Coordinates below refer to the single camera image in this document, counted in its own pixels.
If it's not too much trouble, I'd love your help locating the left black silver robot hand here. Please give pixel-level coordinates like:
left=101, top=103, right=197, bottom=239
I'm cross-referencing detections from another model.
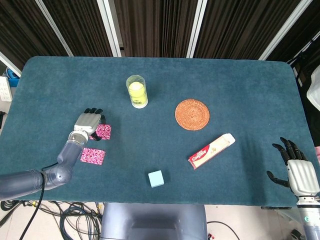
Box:
left=73, top=107, right=107, bottom=142

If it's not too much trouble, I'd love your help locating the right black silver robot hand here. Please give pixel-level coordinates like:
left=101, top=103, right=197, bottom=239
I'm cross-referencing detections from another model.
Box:
left=266, top=136, right=320, bottom=199

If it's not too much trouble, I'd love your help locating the pink speckled sponge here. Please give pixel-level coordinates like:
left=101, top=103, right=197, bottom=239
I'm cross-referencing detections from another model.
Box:
left=80, top=147, right=106, bottom=166
left=89, top=123, right=112, bottom=141

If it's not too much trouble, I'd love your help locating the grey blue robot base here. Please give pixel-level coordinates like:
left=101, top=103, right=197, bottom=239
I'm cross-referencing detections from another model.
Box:
left=99, top=202, right=208, bottom=240

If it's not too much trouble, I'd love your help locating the black bar under table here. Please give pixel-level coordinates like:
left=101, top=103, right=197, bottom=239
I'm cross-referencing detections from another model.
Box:
left=260, top=205, right=293, bottom=210

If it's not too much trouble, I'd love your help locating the clear cup with yellow insert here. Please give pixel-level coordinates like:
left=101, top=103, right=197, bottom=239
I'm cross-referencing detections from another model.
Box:
left=125, top=74, right=149, bottom=109

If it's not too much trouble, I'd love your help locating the teal table mat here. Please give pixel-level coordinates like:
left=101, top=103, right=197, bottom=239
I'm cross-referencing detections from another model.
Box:
left=0, top=55, right=316, bottom=207

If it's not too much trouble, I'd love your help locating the white plastic bag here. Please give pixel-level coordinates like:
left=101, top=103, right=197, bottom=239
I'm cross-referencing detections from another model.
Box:
left=306, top=71, right=320, bottom=111

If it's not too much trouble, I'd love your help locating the blue plastic item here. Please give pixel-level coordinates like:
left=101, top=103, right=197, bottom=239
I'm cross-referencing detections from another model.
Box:
left=6, top=68, right=21, bottom=86

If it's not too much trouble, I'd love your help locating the light blue cube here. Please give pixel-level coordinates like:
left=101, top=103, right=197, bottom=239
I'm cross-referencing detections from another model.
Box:
left=147, top=169, right=166, bottom=188

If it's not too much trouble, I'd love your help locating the white power strip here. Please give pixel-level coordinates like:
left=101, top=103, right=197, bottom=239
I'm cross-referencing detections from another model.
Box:
left=0, top=76, right=13, bottom=102

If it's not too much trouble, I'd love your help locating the red white Colgate toothpaste box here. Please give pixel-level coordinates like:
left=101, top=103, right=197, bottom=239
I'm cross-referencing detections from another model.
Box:
left=188, top=133, right=236, bottom=170

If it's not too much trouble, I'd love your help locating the round woven orange coaster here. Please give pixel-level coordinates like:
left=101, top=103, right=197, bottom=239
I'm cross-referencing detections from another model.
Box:
left=174, top=99, right=211, bottom=131

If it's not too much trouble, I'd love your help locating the black equipment stand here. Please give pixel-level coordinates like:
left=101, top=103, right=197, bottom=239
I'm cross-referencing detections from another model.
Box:
left=289, top=37, right=320, bottom=88

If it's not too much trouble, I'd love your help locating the dark brown pleated curtain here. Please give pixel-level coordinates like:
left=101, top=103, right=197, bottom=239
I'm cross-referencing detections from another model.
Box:
left=0, top=0, right=320, bottom=73

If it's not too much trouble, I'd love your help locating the thin black floor cable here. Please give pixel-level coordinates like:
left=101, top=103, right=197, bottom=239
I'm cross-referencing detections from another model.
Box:
left=206, top=220, right=241, bottom=240

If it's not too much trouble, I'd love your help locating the white frame post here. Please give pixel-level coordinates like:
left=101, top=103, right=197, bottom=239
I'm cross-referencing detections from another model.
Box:
left=258, top=0, right=314, bottom=61
left=34, top=0, right=74, bottom=57
left=96, top=0, right=122, bottom=57
left=186, top=0, right=208, bottom=59

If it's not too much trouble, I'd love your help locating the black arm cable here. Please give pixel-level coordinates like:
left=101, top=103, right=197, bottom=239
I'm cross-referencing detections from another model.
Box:
left=17, top=162, right=59, bottom=240

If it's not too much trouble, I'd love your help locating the black floor cable bundle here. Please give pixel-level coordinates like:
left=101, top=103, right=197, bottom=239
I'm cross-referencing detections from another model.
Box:
left=0, top=199, right=104, bottom=240

